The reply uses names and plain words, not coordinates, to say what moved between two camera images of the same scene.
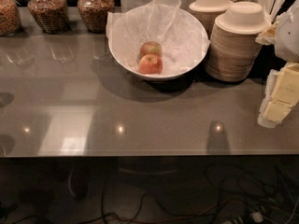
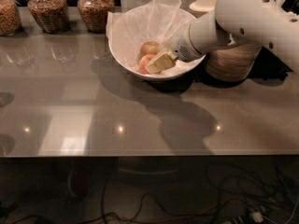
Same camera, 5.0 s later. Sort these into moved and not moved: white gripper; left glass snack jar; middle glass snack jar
Moved: white gripper
Not moved: left glass snack jar; middle glass snack jar
